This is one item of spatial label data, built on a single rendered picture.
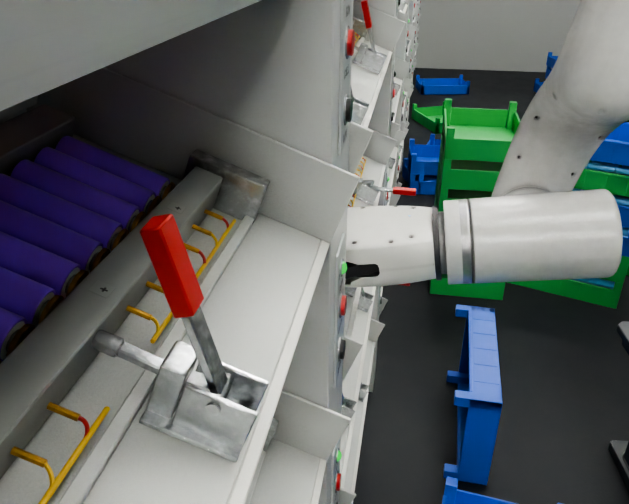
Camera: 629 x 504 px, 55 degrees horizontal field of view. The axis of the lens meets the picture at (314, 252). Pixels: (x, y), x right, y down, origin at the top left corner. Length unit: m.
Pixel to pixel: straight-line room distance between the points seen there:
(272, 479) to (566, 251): 0.32
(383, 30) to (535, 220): 0.56
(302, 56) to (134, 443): 0.23
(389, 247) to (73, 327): 0.38
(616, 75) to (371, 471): 0.88
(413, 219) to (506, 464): 0.77
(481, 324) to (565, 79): 0.79
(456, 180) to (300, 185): 1.23
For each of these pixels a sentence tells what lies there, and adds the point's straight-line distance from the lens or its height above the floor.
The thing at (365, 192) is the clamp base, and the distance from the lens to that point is 0.94.
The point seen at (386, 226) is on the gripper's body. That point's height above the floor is 0.66.
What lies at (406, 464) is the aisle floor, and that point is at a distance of 1.25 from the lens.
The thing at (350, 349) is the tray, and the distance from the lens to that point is 0.56.
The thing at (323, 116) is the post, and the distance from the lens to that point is 0.37.
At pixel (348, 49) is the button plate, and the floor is 0.85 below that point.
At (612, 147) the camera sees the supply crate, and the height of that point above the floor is 0.44.
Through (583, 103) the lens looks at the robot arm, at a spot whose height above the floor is 0.78.
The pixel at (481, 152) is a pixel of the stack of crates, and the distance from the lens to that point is 1.58.
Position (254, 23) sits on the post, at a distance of 0.37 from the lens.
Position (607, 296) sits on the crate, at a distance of 1.83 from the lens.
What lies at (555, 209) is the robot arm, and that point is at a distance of 0.59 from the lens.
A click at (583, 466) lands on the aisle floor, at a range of 1.34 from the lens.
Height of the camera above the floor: 0.91
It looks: 28 degrees down
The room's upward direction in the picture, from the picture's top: straight up
